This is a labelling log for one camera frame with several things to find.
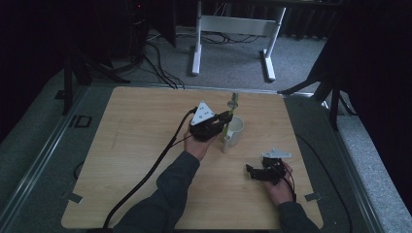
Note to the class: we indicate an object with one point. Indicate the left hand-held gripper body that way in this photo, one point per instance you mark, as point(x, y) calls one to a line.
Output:
point(204, 129)

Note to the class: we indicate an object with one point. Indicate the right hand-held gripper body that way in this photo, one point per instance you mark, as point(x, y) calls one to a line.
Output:
point(273, 170)

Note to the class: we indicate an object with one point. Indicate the white cup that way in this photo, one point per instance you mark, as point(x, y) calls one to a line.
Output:
point(238, 134)

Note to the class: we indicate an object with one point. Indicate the green toothbrush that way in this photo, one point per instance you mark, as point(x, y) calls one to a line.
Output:
point(234, 97)

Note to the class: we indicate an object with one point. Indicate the person's left hand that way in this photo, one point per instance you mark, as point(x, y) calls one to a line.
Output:
point(197, 149)

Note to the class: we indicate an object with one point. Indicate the person's right hand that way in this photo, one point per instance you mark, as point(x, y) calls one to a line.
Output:
point(280, 192)

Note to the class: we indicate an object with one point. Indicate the round grey table grommet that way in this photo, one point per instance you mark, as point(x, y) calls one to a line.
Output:
point(229, 105)

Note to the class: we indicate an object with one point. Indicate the grey tape strip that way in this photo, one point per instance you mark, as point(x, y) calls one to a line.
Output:
point(74, 197)
point(313, 196)

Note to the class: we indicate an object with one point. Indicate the black metal stand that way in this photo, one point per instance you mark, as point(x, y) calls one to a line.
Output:
point(334, 103)
point(67, 84)

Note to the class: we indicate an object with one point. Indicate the dark computer tower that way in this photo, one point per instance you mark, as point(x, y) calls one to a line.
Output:
point(137, 29)

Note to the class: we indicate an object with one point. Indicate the white metal desk frame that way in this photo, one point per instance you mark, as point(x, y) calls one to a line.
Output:
point(238, 25)

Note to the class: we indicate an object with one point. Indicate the black square frame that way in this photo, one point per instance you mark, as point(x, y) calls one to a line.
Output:
point(77, 121)

